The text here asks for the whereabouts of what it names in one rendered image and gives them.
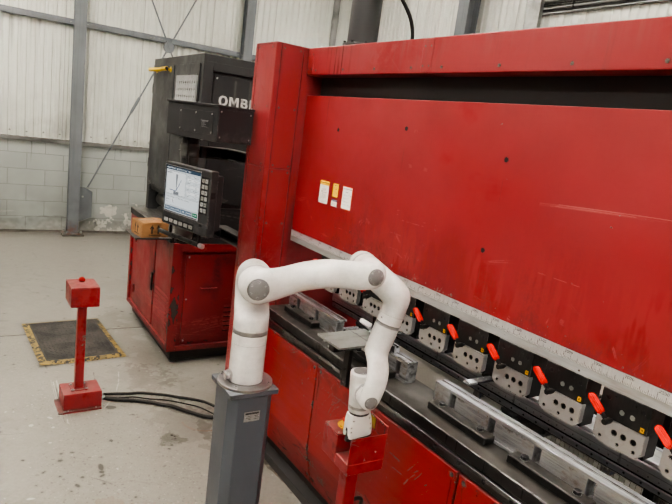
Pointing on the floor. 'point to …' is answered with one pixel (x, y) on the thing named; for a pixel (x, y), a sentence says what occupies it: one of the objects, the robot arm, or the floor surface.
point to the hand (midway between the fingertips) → (356, 447)
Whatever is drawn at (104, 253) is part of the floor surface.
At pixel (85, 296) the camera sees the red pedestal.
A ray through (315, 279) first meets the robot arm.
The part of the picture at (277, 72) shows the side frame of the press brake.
